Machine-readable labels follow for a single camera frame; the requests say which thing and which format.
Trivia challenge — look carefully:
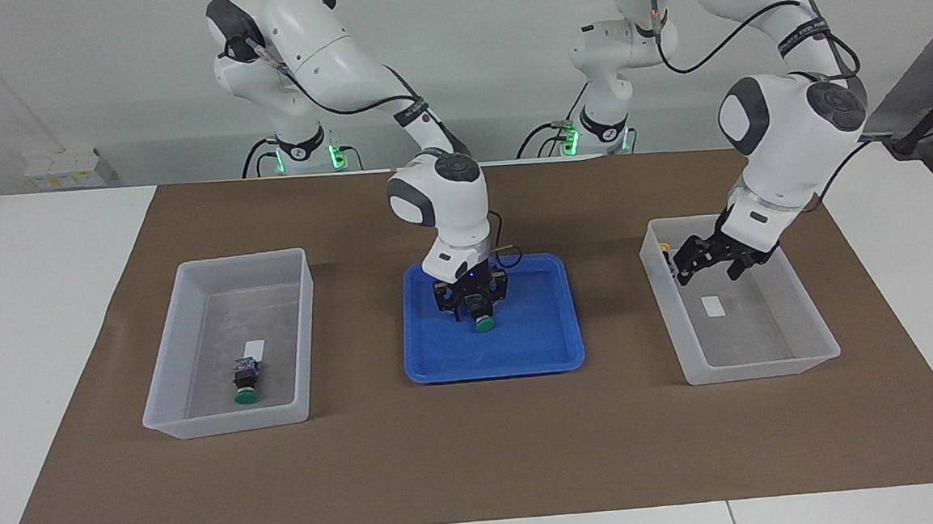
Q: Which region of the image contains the small white socket box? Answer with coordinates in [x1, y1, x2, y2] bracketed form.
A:
[23, 160, 54, 192]

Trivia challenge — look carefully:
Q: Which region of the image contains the blue plastic tray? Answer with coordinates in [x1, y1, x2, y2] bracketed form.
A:
[398, 251, 588, 386]

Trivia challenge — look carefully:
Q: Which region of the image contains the translucent white plastic box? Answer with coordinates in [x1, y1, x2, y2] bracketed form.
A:
[133, 247, 323, 442]
[637, 206, 842, 389]

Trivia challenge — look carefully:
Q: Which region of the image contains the large white socket box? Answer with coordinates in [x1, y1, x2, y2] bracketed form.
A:
[47, 146, 120, 191]

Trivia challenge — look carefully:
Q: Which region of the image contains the brown paper table mat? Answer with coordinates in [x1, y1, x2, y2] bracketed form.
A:
[0, 134, 933, 524]

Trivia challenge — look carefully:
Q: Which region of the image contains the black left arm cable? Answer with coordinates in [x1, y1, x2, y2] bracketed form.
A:
[649, 0, 877, 222]

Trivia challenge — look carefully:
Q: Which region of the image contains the green push button switch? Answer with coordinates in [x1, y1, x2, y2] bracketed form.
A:
[230, 356, 264, 407]
[468, 293, 498, 333]

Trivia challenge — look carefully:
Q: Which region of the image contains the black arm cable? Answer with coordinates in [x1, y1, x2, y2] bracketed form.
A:
[246, 16, 526, 285]
[649, 0, 877, 222]

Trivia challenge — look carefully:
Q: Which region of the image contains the black pole stand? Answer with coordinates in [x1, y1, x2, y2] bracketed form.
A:
[881, 83, 933, 162]

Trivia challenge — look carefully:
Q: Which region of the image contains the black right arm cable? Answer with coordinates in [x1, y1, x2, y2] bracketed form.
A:
[246, 16, 526, 285]

